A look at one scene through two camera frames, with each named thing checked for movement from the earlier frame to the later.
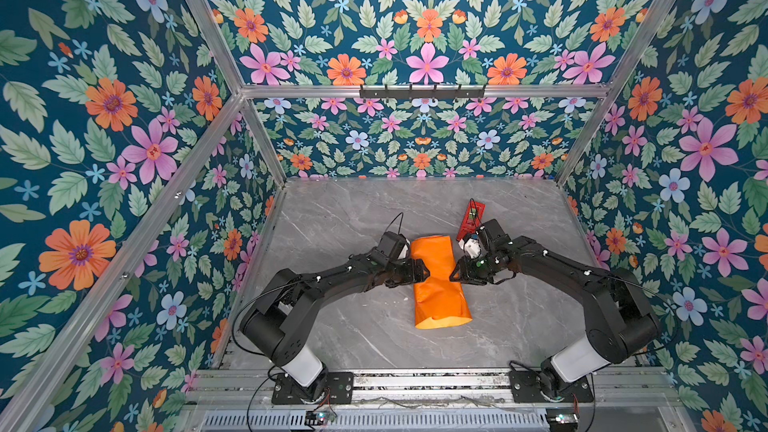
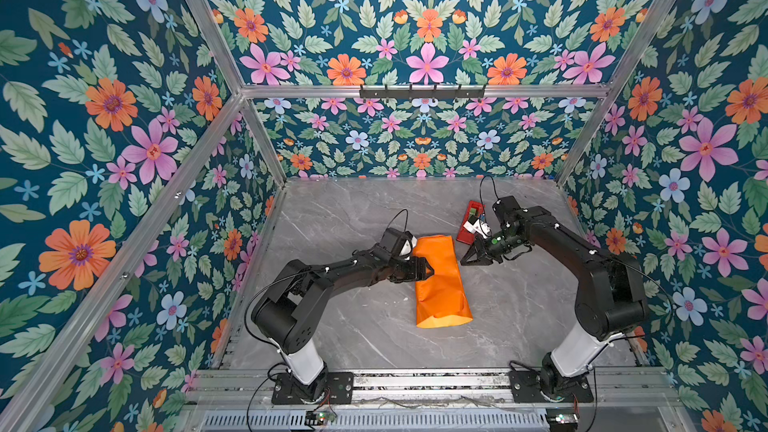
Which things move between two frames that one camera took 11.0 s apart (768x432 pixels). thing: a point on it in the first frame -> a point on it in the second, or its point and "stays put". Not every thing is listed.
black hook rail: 422,92 stays put
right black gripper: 465,273 -> 481,257
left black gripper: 413,276 stays put
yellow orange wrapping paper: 438,301 stays put
